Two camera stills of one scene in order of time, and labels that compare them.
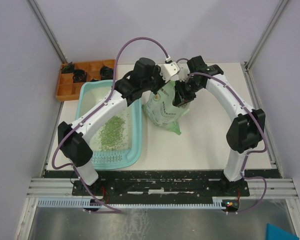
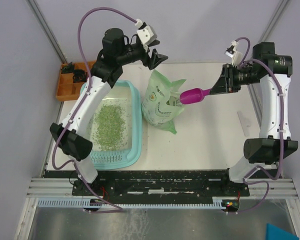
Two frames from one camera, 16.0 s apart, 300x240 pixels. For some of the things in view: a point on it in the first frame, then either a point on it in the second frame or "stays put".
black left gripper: x=157 y=71 → x=156 y=59
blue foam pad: x=274 y=232 stays put
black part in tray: x=69 y=68 stays put
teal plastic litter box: x=119 y=145 stays put
